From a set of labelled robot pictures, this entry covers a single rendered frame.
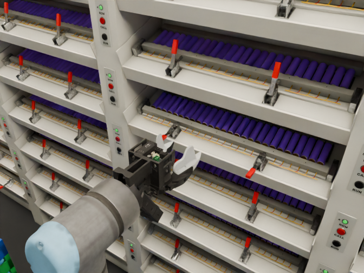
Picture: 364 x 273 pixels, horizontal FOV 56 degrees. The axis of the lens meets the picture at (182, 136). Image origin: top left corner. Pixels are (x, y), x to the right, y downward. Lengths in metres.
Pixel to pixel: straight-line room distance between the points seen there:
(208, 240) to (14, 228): 1.28
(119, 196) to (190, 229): 0.70
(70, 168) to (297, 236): 0.97
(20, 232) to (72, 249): 1.64
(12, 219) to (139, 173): 1.69
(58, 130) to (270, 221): 0.88
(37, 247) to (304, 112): 0.57
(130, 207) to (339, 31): 0.47
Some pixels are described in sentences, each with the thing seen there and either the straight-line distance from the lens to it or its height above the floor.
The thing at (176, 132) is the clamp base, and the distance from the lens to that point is 0.99.
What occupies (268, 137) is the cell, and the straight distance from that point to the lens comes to 0.94.
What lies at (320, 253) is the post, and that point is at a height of 0.75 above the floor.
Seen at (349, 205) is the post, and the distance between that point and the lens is 0.87.
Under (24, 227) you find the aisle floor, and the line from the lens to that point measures 2.17.
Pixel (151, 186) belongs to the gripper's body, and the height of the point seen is 1.06.
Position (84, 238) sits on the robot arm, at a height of 1.11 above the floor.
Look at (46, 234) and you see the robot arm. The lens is 0.53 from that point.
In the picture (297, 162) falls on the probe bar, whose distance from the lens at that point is 0.89.
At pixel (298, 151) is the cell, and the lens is 0.92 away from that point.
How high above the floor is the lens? 1.50
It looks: 34 degrees down
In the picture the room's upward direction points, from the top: straight up
